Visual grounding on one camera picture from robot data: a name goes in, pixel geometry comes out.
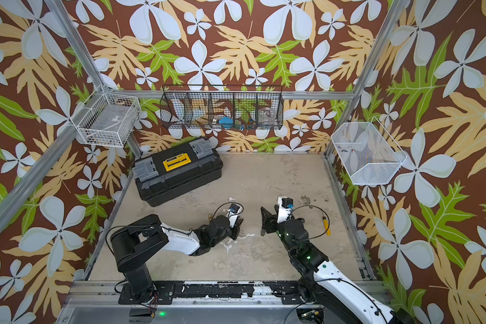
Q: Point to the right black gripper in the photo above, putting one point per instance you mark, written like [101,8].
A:
[271,219]

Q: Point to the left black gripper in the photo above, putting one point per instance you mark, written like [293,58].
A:
[236,229]

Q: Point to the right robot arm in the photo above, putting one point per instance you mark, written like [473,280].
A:
[321,281]

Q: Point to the black plastic toolbox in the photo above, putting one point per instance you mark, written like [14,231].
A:
[163,176]

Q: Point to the blue object in basket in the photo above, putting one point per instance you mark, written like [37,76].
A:
[226,122]

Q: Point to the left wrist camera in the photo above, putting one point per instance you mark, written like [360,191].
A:
[234,211]

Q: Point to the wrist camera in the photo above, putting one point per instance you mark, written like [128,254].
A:
[234,211]
[285,207]

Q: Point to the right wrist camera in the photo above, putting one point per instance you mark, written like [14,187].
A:
[285,207]

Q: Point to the yellow handled screwdriver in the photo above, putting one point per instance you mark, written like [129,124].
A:
[326,223]

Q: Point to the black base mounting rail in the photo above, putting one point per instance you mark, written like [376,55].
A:
[169,292]

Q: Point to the white wire basket right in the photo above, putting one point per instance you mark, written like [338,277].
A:
[369,153]

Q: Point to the white wire basket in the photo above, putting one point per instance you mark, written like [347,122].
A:
[107,118]
[369,153]

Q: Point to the black wire shelf basket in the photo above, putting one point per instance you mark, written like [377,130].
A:
[250,107]

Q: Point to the white wire basket left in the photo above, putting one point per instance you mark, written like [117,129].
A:
[107,118]

